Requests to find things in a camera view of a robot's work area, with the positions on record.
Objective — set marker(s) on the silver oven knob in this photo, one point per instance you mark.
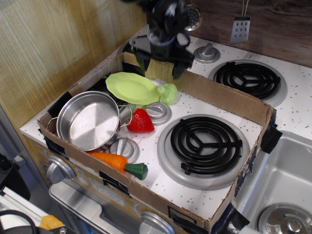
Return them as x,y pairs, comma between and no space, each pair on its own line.
58,170
154,224

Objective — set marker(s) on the silver stove knob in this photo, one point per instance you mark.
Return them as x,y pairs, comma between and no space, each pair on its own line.
160,113
125,147
207,54

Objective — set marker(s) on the back right black burner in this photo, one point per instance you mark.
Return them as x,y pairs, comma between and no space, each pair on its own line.
252,77

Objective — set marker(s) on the orange toy carrot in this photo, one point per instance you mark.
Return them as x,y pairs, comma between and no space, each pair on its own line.
121,163

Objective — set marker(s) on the silver stove knob lower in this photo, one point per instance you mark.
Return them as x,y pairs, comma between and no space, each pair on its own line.
125,147

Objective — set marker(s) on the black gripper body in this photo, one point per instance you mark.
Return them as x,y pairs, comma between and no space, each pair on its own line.
171,51

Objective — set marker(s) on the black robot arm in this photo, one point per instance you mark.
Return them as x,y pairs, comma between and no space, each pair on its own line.
166,39

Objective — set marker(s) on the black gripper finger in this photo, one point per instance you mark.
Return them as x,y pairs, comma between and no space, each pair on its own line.
144,63
178,70

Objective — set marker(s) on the silver back stove knob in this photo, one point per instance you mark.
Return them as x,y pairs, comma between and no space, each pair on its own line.
207,54

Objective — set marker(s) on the silver front oven knob right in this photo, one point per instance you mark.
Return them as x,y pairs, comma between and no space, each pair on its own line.
154,224

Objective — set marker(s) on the front right black burner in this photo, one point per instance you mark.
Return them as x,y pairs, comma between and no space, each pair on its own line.
202,152

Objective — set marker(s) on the light green plastic plate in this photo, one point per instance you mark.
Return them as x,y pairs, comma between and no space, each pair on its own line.
132,88

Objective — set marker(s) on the silver front oven knob left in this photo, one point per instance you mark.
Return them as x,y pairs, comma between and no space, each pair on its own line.
58,170

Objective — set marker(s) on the hanging silver spatula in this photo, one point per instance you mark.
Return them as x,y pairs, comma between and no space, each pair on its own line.
241,26

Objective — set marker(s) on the silver metal pan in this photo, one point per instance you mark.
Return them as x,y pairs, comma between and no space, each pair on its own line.
91,121

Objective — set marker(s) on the silver sink basin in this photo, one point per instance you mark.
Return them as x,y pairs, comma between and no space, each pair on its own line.
282,176

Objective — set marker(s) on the silver stove knob upper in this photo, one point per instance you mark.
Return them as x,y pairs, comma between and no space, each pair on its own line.
160,113

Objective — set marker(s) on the light green toy broccoli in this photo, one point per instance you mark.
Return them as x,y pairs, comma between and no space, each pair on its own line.
168,93

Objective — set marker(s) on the cardboard fence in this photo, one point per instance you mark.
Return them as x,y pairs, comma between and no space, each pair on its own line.
197,95

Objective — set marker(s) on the back left black burner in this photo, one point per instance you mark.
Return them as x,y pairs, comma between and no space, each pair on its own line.
125,48

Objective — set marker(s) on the red toy strawberry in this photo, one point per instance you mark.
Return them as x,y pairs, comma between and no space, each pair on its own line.
141,122

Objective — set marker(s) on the silver sink drain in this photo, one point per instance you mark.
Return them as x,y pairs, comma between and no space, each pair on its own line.
284,218

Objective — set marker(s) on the orange yellow object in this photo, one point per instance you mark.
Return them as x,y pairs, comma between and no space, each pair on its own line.
49,222

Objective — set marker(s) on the silver oven door handle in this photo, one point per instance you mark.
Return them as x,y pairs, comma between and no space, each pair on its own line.
83,211

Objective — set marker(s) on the black burner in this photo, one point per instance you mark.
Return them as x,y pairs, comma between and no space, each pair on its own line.
252,77
125,48
202,152

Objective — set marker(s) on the hanging silver strainer ladle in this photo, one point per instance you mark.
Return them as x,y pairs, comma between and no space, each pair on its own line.
195,17

